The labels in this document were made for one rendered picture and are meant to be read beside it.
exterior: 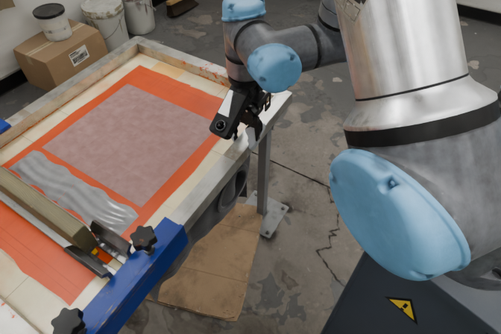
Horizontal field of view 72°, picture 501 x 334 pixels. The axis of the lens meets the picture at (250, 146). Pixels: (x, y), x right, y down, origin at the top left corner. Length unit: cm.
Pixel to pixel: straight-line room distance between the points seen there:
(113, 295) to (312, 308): 117
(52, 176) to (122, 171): 16
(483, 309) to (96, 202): 70
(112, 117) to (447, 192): 88
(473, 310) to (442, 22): 33
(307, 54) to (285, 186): 148
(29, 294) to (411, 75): 72
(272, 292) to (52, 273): 112
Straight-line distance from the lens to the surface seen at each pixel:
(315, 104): 252
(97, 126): 101
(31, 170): 97
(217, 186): 77
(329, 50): 60
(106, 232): 71
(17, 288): 82
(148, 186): 83
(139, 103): 104
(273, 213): 189
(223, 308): 167
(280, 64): 53
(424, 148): 27
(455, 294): 50
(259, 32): 58
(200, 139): 90
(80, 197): 86
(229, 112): 70
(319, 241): 185
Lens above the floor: 161
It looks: 47 degrees down
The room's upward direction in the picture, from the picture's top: straight up
